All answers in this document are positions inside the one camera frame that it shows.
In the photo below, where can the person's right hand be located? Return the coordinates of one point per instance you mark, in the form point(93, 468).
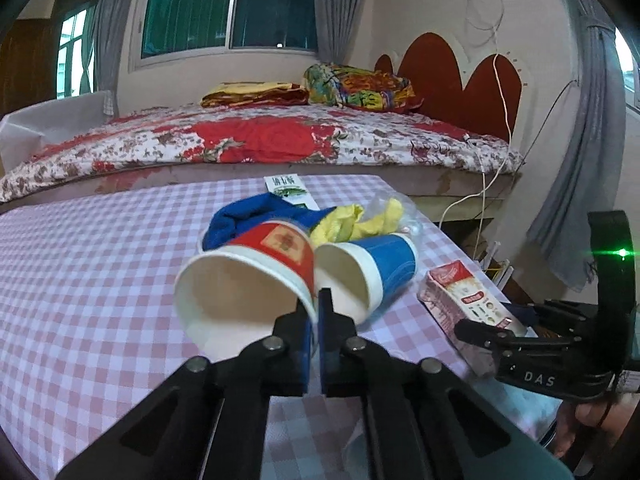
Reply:
point(580, 420)

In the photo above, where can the bright window beside curtain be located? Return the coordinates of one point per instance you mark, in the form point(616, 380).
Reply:
point(631, 75)

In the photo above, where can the yellow cloth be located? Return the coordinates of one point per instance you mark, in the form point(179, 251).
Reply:
point(340, 225)

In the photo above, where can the white bedside furniture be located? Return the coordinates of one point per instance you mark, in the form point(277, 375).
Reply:
point(50, 120)

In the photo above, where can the large white-framed window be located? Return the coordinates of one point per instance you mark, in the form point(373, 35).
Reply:
point(200, 10)

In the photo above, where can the tied grey curtain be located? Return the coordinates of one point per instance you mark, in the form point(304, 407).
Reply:
point(590, 135)

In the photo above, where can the red heart-shaped headboard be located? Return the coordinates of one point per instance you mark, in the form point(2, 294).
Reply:
point(435, 70)

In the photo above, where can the blue cloth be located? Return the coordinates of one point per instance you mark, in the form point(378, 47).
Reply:
point(240, 217)

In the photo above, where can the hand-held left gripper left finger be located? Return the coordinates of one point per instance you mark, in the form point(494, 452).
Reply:
point(305, 360)

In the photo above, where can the blue paper cup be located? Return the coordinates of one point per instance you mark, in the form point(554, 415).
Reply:
point(390, 260)

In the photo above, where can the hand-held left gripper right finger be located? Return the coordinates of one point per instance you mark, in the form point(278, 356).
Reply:
point(326, 355)

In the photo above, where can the folded yellow red blanket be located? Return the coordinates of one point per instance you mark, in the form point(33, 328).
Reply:
point(255, 94)

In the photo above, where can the narrow side window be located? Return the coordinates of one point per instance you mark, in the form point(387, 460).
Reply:
point(75, 50)

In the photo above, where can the pink drink carton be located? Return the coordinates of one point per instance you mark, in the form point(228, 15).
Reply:
point(457, 290)

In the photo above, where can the colourful patterned pillow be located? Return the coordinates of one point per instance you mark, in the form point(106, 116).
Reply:
point(357, 87)

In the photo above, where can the clear plastic bag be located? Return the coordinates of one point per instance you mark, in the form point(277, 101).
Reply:
point(409, 215)

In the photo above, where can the bed frame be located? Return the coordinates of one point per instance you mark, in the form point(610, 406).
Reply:
point(350, 181)

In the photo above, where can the pink checkered tablecloth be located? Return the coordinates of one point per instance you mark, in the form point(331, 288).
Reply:
point(100, 270)

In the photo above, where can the red paper cup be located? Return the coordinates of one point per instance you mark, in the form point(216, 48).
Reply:
point(280, 246)

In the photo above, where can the bed with floral cover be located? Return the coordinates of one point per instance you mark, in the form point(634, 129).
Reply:
point(250, 135)

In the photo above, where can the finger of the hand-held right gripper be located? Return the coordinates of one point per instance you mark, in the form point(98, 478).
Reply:
point(560, 312)
point(480, 334)

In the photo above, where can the green and white box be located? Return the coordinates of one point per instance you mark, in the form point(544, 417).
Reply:
point(287, 187)

